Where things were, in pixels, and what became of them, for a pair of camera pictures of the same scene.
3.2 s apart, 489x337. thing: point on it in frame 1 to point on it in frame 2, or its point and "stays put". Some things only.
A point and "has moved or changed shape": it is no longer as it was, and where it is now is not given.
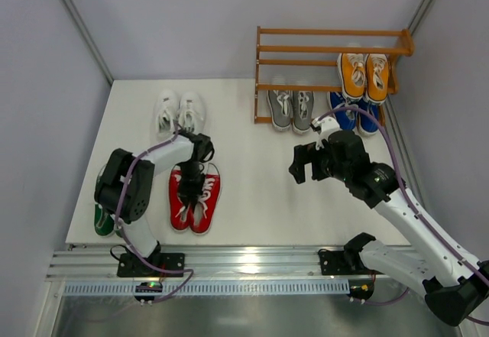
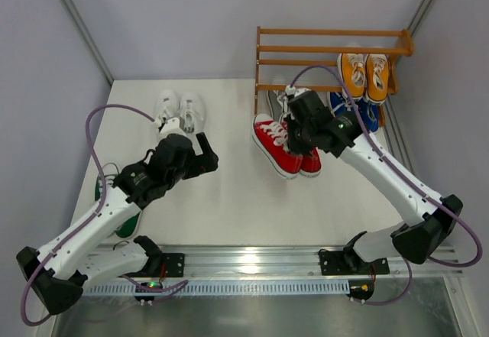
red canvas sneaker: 179,213 to 270,138
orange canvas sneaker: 377,78 stays put
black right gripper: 315,165 to 296,138
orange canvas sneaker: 352,70 stays put
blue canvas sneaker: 346,119 stays put
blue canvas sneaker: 366,123 stays put
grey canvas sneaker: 281,104 stays put
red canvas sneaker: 202,216 has moved or changed shape
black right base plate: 343,262 stays put
